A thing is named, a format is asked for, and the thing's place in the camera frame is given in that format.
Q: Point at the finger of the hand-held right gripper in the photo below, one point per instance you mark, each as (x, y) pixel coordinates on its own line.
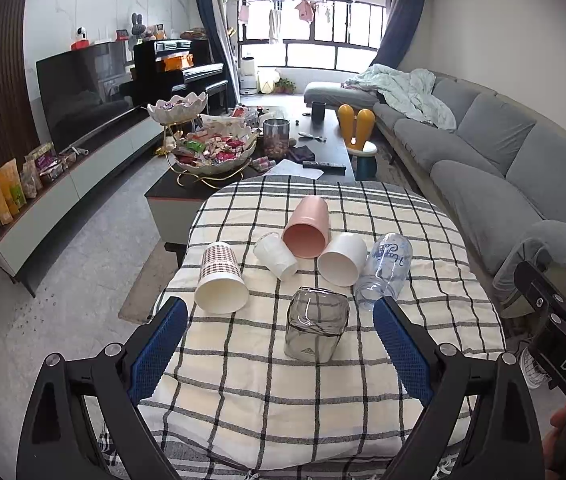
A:
(538, 290)

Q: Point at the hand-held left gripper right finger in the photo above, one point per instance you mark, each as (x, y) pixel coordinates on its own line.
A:
(403, 347)

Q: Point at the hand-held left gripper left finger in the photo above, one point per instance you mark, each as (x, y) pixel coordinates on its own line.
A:
(158, 347)

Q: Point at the grey square glass cup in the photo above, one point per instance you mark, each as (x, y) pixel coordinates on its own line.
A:
(315, 327)

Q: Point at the brown patterned paper cup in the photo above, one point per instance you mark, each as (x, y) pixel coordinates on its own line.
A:
(219, 280)

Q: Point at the small translucent white cup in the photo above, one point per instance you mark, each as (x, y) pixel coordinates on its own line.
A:
(275, 256)

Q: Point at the pink cup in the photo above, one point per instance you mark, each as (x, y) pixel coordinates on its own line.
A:
(306, 230)

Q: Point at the black white checked tablecloth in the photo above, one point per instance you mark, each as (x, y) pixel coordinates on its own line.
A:
(273, 400)

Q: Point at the grey sofa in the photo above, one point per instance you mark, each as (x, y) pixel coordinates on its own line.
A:
(488, 160)

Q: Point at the white television cabinet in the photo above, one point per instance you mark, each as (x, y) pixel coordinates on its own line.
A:
(98, 170)

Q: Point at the black remote control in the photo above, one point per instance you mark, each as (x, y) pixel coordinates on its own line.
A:
(324, 165)

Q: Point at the tiered candy dish stand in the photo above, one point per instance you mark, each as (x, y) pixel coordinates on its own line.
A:
(213, 152)

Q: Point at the white paper sheets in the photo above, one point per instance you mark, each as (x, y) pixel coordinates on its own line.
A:
(293, 169)

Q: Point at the dark coffee table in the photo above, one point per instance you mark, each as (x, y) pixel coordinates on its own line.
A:
(323, 145)

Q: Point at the green purple snack bag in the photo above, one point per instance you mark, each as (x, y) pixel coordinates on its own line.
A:
(43, 160)

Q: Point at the purple cloth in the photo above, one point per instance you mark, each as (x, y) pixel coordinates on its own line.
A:
(303, 151)

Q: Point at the yellow rabbit ear stool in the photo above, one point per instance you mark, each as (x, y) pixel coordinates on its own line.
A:
(358, 130)

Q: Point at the light green blanket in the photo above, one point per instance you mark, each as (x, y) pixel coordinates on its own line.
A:
(413, 92)

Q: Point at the glass jar of nuts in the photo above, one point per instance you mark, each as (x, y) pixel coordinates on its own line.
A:
(276, 139)

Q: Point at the dark mug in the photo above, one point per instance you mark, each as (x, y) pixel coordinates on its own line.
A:
(318, 112)

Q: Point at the flat screen television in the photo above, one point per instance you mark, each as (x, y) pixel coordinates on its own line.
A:
(80, 95)

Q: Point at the black upright piano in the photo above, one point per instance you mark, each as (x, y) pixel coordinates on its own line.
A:
(178, 72)

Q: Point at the white air purifier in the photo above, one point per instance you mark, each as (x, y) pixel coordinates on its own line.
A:
(248, 76)

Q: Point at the potted plant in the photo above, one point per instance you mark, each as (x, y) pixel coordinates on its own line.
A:
(286, 86)

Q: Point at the blue curtain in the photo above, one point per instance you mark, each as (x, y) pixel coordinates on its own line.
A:
(210, 30)
(403, 30)

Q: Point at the grey rabbit figure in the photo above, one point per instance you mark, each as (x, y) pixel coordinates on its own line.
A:
(136, 26)

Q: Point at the white hanging garment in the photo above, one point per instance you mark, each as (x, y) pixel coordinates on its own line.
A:
(274, 26)

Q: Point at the pink hanging garment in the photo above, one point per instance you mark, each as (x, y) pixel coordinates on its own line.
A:
(244, 13)

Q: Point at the pink hanging top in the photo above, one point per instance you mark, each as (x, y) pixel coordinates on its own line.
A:
(305, 10)

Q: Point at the white security camera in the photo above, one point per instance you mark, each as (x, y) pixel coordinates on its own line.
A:
(81, 35)

